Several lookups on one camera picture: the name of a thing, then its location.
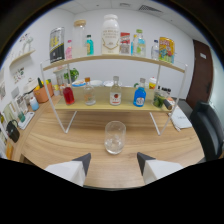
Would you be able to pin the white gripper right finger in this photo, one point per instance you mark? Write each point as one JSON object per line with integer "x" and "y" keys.
{"x": 156, "y": 168}

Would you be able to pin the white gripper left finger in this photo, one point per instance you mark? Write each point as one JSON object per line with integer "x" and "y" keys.
{"x": 71, "y": 171}

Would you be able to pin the green printed cup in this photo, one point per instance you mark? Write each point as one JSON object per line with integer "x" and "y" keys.
{"x": 136, "y": 85}

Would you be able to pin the clear drinking glass with ice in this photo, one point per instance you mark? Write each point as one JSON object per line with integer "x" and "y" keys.
{"x": 115, "y": 140}

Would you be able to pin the white cloth bag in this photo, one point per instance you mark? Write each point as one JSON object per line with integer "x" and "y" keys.
{"x": 181, "y": 119}

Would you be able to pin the black chair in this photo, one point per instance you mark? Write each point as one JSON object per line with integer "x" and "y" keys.
{"x": 208, "y": 130}

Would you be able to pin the white rack with wooden shelves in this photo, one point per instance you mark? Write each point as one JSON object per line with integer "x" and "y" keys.
{"x": 101, "y": 107}

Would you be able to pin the black kettle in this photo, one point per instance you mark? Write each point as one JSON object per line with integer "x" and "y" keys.
{"x": 12, "y": 131}

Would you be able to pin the blue liquid bottle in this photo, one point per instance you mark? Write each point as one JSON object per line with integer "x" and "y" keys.
{"x": 139, "y": 96}

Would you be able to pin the red liquid bottle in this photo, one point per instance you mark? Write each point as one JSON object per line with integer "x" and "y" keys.
{"x": 68, "y": 96}

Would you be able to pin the small white and blue bottle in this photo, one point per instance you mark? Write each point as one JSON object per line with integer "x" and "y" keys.
{"x": 34, "y": 105}

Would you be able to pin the dark spice jar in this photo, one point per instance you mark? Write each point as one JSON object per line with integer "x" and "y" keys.
{"x": 163, "y": 90}
{"x": 168, "y": 91}

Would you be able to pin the dark sauce bottle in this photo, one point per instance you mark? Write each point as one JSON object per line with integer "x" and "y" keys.
{"x": 159, "y": 88}

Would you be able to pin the orange basket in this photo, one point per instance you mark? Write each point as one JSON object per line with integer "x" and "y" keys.
{"x": 42, "y": 95}

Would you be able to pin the small yellow jar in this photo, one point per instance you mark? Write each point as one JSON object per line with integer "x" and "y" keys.
{"x": 56, "y": 90}

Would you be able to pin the yellow container with white lid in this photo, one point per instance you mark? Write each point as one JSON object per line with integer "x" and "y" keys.
{"x": 152, "y": 84}

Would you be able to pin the patterned bowl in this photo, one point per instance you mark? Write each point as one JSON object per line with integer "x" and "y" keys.
{"x": 78, "y": 83}

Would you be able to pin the clear glass jar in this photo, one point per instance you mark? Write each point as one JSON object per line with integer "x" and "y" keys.
{"x": 60, "y": 79}

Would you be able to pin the white table appliance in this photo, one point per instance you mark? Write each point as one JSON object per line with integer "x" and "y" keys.
{"x": 30, "y": 86}

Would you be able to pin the brown door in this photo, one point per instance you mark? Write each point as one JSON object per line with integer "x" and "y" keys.
{"x": 201, "y": 76}

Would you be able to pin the colourful sticker sheet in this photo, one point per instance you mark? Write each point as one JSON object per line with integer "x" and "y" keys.
{"x": 19, "y": 75}

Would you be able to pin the small clear bottle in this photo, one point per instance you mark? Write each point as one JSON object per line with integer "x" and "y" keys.
{"x": 155, "y": 51}

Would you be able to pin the yellow printed can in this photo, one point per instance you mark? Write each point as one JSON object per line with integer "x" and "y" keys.
{"x": 166, "y": 50}

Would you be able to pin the pink drink bottle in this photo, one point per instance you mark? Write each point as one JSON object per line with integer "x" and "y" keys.
{"x": 68, "y": 51}

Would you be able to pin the clear bottle with green cap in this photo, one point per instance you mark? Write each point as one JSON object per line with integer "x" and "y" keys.
{"x": 140, "y": 45}

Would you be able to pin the teal liquid bottle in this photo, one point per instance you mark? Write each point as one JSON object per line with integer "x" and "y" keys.
{"x": 89, "y": 46}

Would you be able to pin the red label jar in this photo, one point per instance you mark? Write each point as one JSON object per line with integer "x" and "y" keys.
{"x": 125, "y": 45}

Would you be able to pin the white flower ornament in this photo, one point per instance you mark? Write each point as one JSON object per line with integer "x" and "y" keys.
{"x": 28, "y": 41}

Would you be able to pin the large white bottle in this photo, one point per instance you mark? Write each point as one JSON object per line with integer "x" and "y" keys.
{"x": 110, "y": 36}

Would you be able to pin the ceiling air vent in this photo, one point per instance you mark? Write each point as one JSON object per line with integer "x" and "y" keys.
{"x": 150, "y": 8}

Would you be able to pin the small ceiling vent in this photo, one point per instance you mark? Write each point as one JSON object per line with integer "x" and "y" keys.
{"x": 125, "y": 4}

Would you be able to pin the wooden wall shelf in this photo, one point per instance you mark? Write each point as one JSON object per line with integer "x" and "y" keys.
{"x": 21, "y": 56}

